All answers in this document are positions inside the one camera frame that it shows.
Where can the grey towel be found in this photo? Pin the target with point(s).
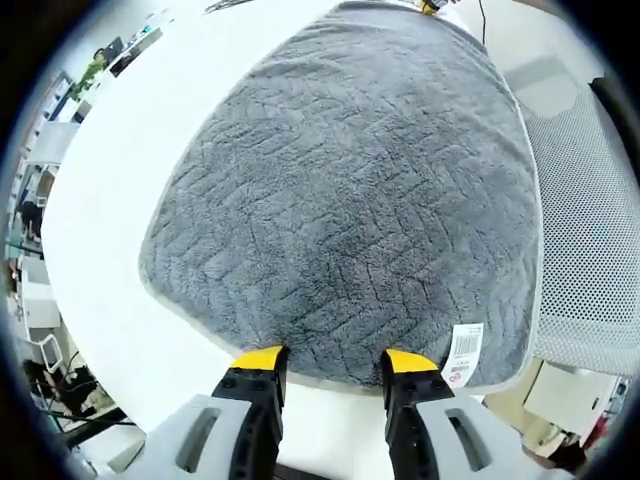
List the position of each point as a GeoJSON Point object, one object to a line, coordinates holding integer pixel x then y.
{"type": "Point", "coordinates": [350, 200]}

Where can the white mesh office chair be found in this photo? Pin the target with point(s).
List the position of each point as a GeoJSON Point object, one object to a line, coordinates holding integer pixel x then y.
{"type": "Point", "coordinates": [585, 225]}

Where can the small green plant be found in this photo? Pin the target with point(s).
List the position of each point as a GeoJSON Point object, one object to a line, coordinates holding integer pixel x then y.
{"type": "Point", "coordinates": [90, 75]}

